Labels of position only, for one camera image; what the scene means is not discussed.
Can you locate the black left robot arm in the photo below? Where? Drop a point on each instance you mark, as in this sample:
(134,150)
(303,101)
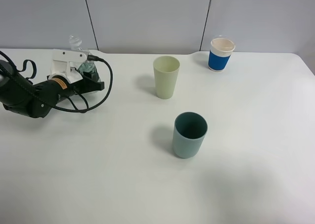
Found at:
(19,95)

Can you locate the pale yellow plastic cup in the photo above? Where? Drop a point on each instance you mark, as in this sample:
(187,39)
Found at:
(166,69)

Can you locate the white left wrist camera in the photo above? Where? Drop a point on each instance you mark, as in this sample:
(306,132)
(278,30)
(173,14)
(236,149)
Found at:
(60,65)

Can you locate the green label water bottle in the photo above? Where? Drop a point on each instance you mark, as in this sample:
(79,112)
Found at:
(88,66)

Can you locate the teal plastic cup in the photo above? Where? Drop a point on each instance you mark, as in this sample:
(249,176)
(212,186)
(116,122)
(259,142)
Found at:
(190,129)

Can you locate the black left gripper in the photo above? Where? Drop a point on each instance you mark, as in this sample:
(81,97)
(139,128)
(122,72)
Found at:
(52,91)

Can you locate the blue sleeve paper cup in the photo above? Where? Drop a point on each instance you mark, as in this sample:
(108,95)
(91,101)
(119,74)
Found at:
(221,50)

